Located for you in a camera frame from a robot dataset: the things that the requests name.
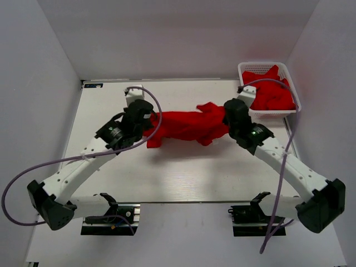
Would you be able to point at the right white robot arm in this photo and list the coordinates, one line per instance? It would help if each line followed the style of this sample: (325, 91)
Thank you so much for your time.
(320, 200)

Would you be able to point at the red shirts pile in basket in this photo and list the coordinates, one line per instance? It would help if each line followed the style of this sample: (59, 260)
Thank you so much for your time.
(270, 95)

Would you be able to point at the blue table label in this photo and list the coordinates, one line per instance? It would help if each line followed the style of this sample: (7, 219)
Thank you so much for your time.
(93, 85)

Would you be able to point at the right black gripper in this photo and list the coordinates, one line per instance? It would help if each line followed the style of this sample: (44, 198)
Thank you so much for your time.
(225, 120)

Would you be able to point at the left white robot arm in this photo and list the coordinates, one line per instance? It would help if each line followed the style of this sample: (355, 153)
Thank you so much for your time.
(53, 197)

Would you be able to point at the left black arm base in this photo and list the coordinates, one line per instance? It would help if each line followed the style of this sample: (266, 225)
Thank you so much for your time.
(124, 223)

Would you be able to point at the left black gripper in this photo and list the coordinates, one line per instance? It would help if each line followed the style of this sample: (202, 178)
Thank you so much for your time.
(149, 125)

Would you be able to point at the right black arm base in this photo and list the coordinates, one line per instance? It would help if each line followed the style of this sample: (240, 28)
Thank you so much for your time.
(247, 222)

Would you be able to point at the white plastic basket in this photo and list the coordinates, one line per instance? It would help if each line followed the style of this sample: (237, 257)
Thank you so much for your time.
(261, 68)

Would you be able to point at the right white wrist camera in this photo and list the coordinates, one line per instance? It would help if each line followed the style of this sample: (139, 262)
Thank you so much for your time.
(247, 94)

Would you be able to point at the red t shirt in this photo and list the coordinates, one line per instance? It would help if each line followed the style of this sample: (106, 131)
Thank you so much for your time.
(203, 125)

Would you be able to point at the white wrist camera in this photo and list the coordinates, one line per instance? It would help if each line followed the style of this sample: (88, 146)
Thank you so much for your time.
(133, 94)
(247, 94)

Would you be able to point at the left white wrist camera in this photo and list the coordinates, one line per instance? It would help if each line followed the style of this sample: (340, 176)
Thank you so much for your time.
(133, 94)

